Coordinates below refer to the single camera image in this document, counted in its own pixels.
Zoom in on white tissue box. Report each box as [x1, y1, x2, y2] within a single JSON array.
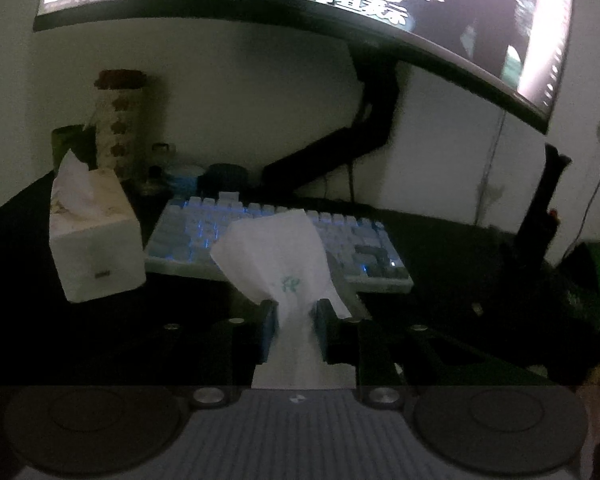
[[49, 150, 147, 304]]

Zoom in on green cup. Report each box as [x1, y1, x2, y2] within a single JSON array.
[[51, 124, 99, 172]]

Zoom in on white tissue with green print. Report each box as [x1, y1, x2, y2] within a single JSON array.
[[209, 210, 353, 367]]

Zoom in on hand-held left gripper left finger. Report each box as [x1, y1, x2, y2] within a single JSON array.
[[145, 300, 281, 406]]

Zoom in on patterned canister with brown lid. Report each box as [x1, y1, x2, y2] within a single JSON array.
[[94, 69, 149, 182]]

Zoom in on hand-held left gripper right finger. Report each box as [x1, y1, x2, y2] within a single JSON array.
[[316, 299, 546, 405]]

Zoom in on white backlit keyboard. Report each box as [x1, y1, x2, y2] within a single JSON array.
[[143, 191, 415, 295]]

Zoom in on black upright stand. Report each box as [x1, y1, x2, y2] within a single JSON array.
[[516, 142, 574, 262]]

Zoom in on white rectangular pad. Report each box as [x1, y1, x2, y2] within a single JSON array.
[[251, 362, 357, 389]]

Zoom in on dark round container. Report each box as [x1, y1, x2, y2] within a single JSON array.
[[202, 162, 251, 197]]

